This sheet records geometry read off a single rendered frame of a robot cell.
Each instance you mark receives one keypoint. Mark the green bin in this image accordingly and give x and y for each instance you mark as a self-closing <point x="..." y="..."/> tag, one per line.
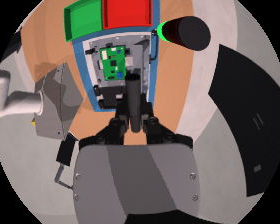
<point x="82" y="18"/>

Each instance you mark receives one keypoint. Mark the green circuit board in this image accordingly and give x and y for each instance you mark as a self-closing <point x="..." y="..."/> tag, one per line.
<point x="113" y="61"/>

